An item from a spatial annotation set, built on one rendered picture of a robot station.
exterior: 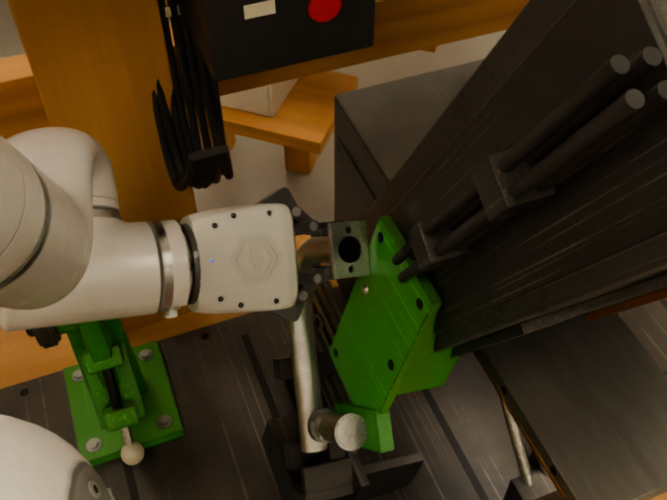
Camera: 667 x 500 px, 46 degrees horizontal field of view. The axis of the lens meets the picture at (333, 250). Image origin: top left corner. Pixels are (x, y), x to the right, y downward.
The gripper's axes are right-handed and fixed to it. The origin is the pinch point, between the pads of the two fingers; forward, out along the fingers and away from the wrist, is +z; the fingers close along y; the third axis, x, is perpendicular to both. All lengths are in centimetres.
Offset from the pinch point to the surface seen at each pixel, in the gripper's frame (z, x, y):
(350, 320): 2.8, 2.8, -7.8
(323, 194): 77, 163, 11
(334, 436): -1.1, 0.7, -19.0
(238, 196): 52, 175, 12
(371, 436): 2.5, -0.5, -19.4
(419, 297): 2.6, -11.4, -4.4
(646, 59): -6.4, -46.0, 9.2
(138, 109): -14.3, 17.7, 17.0
